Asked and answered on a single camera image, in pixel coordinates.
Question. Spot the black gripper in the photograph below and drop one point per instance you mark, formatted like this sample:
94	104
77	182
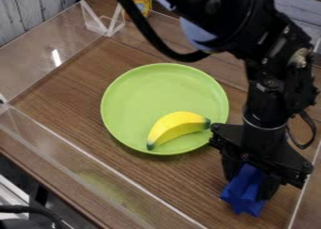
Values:
267	150

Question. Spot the blue star-shaped block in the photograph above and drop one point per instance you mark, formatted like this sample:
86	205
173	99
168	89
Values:
241	191

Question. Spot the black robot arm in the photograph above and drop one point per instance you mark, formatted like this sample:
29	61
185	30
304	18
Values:
260	35

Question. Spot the green round plate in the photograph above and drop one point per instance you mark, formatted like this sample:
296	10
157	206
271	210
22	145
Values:
152	91

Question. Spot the yellow toy banana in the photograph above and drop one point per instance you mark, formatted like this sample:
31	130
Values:
174	125

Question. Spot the clear acrylic corner bracket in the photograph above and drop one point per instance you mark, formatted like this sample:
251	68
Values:
105	25

